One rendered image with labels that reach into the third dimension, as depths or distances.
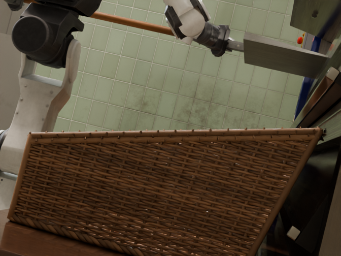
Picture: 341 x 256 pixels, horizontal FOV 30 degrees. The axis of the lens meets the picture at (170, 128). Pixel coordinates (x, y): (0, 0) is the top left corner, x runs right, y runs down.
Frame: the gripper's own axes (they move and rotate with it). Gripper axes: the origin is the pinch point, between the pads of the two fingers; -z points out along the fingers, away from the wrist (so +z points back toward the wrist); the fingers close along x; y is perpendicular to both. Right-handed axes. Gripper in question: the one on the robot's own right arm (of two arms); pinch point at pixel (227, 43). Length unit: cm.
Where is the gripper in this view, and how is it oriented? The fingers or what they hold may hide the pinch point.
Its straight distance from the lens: 251.4
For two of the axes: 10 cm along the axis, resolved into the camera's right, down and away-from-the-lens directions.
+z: -6.6, -1.8, -7.3
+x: 2.4, -9.7, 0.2
